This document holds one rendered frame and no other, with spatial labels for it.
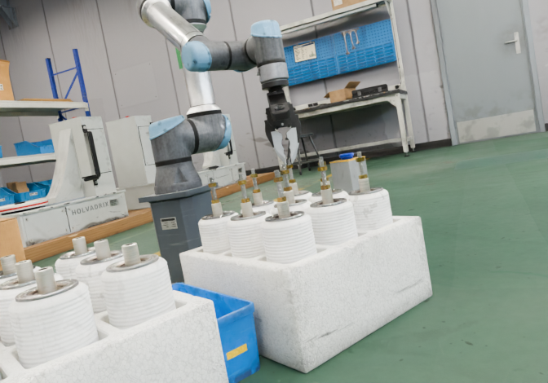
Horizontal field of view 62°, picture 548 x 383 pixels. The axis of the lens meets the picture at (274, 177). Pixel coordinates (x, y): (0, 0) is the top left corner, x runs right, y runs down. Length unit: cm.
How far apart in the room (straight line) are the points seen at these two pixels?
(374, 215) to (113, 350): 58
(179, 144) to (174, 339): 86
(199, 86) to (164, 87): 605
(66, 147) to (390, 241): 267
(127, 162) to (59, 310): 316
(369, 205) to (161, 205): 70
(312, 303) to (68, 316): 39
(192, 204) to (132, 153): 235
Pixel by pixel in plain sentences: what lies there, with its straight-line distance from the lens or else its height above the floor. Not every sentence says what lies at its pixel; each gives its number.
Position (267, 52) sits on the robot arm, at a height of 62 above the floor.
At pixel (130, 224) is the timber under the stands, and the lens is 327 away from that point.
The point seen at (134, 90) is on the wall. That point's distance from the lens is 793.
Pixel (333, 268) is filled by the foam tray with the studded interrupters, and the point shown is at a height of 15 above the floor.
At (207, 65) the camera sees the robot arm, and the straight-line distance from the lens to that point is 120.
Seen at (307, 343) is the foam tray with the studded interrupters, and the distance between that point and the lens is 82.
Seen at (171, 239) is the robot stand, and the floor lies 16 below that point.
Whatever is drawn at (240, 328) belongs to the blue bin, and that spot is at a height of 9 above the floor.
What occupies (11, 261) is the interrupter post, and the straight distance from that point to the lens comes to 90.
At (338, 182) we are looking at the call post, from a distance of 126.
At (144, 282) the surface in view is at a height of 23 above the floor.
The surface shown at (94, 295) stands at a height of 20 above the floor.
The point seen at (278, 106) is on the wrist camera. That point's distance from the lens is 110.
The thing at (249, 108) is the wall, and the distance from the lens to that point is 676.
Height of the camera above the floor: 39
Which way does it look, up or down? 4 degrees down
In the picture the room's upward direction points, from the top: 10 degrees counter-clockwise
